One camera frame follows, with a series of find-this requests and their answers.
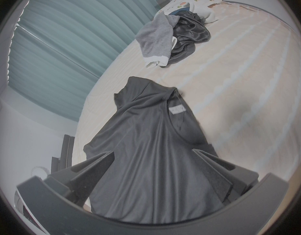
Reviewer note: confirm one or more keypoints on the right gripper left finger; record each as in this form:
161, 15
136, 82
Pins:
91, 172

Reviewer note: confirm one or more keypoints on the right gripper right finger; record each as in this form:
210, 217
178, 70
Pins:
226, 177

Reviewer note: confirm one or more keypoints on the black T-shirt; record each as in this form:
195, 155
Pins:
150, 155

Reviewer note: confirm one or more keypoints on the bed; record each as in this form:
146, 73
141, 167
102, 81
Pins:
238, 70

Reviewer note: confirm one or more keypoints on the pile of clothes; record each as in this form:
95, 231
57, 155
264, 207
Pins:
155, 38

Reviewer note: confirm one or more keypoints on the black chest of drawers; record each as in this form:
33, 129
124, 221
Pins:
67, 150

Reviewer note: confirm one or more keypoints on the blue-green curtain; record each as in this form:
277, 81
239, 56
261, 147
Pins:
42, 70
104, 21

